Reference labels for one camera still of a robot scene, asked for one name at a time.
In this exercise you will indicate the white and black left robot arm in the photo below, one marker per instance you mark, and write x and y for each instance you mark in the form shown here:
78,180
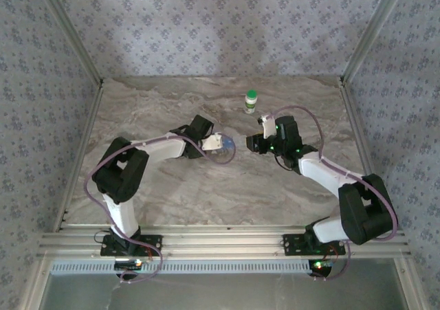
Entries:
123,213

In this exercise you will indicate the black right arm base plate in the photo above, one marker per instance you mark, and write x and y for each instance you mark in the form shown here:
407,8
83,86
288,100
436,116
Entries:
292,244

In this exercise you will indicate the grey metal sheet panel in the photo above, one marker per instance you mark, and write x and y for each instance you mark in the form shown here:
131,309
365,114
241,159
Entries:
223,293

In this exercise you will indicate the blue clear pill organizer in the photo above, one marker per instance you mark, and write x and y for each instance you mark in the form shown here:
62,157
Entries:
227,143

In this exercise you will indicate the aluminium frame cross rail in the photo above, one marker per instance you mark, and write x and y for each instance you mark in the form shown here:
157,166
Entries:
223,241

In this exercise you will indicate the white bottle green cap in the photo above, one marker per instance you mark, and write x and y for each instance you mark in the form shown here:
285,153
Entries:
251,101

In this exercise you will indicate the aluminium frame corner post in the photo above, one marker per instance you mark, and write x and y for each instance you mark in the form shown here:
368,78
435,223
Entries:
370,31
71,31

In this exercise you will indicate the aluminium table side rail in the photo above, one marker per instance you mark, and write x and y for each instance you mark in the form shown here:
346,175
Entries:
79,158
353,117

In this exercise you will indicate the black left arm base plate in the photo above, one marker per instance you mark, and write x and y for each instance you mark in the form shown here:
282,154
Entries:
151,243

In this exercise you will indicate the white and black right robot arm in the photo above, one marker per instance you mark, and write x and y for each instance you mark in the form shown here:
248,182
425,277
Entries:
326,176

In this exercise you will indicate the small black control board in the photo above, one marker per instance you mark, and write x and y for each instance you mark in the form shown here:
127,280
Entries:
129,264
319,266

